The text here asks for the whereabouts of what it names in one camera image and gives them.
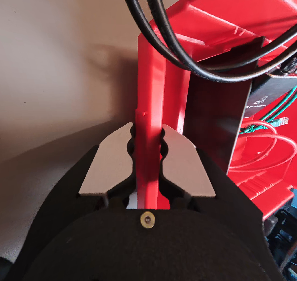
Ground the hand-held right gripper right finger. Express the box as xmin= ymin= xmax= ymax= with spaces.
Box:
xmin=159 ymin=123 xmax=217 ymax=206

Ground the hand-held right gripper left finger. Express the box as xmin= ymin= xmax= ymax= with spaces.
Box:
xmin=78 ymin=122 xmax=137 ymax=206

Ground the red plastic bin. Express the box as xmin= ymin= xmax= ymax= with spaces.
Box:
xmin=135 ymin=0 xmax=297 ymax=221

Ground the green ethernet cable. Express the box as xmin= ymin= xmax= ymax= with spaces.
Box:
xmin=239 ymin=85 xmax=297 ymax=134

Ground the red ethernet cable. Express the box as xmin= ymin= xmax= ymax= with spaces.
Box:
xmin=228 ymin=121 xmax=297 ymax=172

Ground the black ethernet splitter box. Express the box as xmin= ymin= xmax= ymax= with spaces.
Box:
xmin=244 ymin=73 xmax=297 ymax=119

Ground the black ethernet cable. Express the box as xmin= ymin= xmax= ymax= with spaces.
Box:
xmin=118 ymin=0 xmax=297 ymax=83

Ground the black bin divider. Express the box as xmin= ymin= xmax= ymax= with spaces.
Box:
xmin=182 ymin=36 xmax=266 ymax=175

